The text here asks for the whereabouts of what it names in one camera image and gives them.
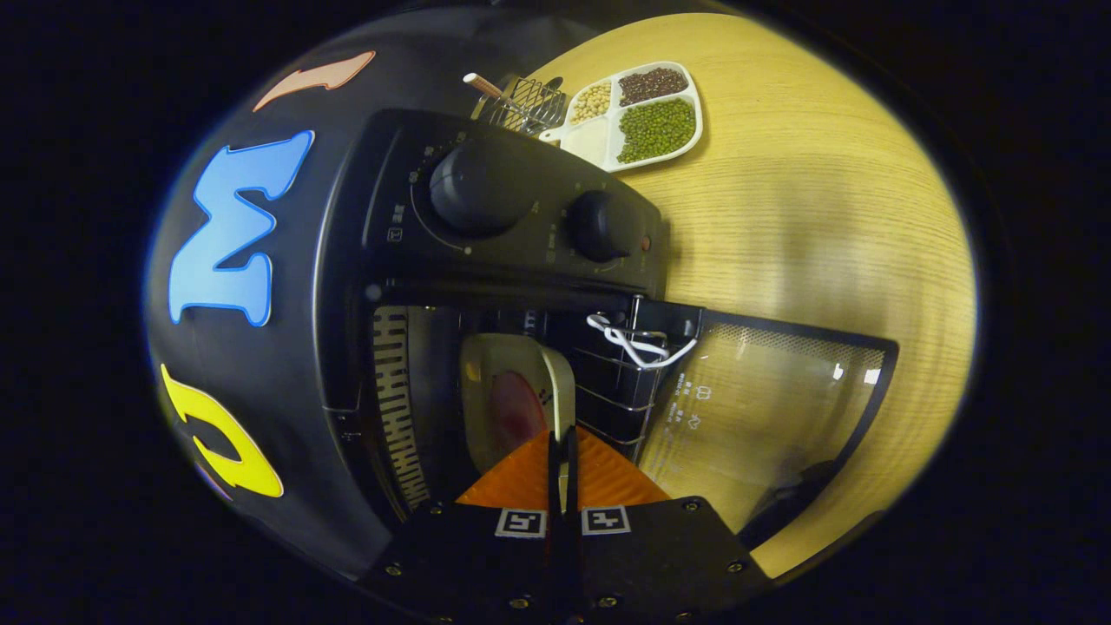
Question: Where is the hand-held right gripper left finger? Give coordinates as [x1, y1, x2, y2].
[360, 428, 556, 625]

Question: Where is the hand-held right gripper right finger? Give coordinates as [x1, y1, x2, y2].
[564, 425, 772, 625]

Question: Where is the white square dish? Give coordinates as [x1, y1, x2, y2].
[458, 332, 578, 513]

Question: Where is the black electric oven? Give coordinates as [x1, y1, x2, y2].
[312, 109, 899, 556]

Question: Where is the white divided plate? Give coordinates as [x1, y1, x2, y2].
[538, 61, 704, 173]

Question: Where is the green mung beans pile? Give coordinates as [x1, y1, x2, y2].
[618, 97, 697, 164]

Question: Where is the yellow soybeans pile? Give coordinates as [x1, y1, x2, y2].
[570, 81, 613, 125]

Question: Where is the dark red beans pile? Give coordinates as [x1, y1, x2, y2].
[618, 67, 689, 107]

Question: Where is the white string tie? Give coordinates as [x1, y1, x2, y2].
[586, 312, 700, 370]

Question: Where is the wire utensil basket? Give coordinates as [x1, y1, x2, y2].
[471, 74, 569, 137]

